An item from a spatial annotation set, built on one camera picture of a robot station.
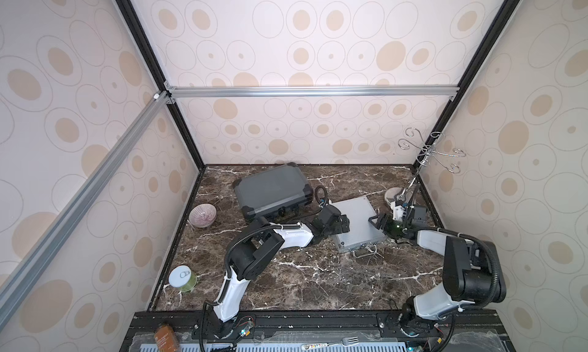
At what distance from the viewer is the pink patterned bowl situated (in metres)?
0.98

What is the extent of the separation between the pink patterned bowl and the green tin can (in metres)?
0.20

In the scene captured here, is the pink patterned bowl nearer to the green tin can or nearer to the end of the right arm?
the green tin can

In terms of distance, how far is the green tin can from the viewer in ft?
2.61
